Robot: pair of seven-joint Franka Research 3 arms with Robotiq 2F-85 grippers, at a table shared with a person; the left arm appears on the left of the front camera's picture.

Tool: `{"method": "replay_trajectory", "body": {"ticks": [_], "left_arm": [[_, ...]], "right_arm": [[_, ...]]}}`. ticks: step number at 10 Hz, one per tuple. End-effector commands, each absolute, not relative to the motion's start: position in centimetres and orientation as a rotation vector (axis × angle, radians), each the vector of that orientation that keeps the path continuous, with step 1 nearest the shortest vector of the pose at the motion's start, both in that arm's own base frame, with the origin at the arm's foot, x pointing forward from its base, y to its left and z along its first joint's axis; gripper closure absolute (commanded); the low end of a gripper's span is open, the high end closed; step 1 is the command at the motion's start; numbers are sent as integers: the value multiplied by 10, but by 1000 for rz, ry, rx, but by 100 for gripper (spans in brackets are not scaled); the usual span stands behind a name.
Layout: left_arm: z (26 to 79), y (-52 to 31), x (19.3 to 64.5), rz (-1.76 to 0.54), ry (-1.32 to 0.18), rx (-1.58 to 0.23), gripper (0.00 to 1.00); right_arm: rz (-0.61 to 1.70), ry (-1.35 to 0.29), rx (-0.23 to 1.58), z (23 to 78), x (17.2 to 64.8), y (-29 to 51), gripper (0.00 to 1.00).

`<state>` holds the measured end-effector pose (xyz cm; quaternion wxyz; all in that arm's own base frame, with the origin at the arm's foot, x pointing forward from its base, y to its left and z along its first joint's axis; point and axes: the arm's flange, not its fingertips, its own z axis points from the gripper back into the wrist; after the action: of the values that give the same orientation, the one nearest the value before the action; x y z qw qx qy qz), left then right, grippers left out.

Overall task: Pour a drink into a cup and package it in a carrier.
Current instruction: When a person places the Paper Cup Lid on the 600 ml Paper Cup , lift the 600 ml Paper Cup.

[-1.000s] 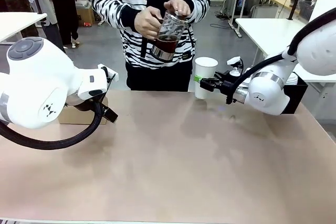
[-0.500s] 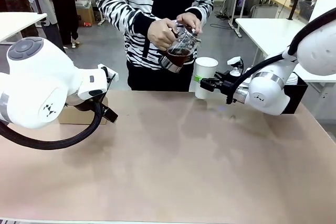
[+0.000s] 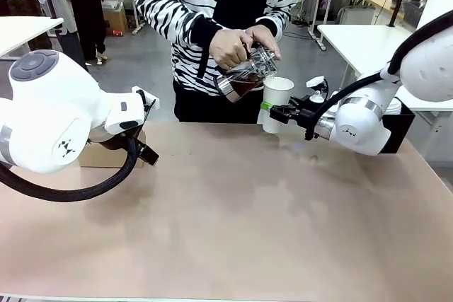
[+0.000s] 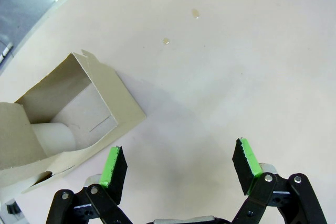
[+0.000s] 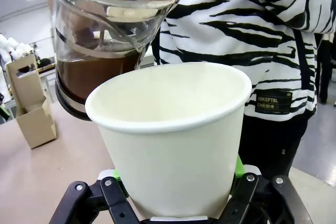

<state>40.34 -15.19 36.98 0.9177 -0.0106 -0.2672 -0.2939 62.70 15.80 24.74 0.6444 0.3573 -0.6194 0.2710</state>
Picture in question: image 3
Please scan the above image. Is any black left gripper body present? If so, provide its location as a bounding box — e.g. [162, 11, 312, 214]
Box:
[133, 139, 161, 167]

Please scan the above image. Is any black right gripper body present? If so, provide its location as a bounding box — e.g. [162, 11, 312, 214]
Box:
[292, 98, 318, 129]

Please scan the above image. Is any white paper cup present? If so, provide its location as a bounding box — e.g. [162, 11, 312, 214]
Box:
[261, 76, 295, 135]

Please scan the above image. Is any glass pitcher with dark drink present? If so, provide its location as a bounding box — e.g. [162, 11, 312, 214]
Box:
[214, 44, 280, 104]

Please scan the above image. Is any person's left forearm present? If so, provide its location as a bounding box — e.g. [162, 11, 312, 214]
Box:
[254, 4, 295, 43]

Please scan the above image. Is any person's right forearm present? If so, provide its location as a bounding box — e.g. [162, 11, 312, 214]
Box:
[166, 8, 227, 56]

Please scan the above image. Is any brown cardboard cup carrier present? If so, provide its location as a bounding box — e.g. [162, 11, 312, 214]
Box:
[78, 131, 147, 169]

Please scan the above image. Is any person's left hand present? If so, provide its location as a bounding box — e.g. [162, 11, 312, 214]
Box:
[246, 25, 283, 62]

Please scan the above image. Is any person's right hand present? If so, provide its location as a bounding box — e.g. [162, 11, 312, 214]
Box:
[209, 28, 253, 70]

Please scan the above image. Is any large white table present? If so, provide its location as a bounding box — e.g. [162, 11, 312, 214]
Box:
[316, 24, 453, 112]

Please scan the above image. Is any stack of white lids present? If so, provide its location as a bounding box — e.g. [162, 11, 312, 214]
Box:
[384, 98, 403, 116]

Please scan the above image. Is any black open box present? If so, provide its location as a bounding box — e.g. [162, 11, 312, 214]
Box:
[380, 102, 415, 155]

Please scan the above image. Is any grey office chair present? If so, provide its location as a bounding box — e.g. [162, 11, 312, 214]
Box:
[336, 5, 377, 26]

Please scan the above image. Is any wooden top desk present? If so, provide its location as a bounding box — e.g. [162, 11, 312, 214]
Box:
[363, 0, 406, 23]

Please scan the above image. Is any background cardboard box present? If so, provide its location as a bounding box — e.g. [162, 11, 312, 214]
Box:
[101, 0, 129, 37]

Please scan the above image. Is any bystander in black trousers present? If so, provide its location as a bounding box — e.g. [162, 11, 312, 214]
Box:
[65, 0, 115, 66]

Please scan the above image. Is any small white table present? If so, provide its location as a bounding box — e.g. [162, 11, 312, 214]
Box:
[0, 16, 64, 59]

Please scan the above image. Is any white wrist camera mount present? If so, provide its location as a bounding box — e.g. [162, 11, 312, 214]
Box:
[306, 75, 330, 102]

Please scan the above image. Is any black sleeved right arm cable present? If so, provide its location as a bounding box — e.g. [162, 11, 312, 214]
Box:
[304, 10, 453, 141]

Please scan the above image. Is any black sleeved arm cable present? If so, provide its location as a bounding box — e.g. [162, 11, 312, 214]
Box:
[304, 10, 453, 141]
[0, 132, 149, 203]

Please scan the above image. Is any black sleeved left arm cable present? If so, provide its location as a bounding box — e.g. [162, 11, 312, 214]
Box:
[0, 132, 149, 203]

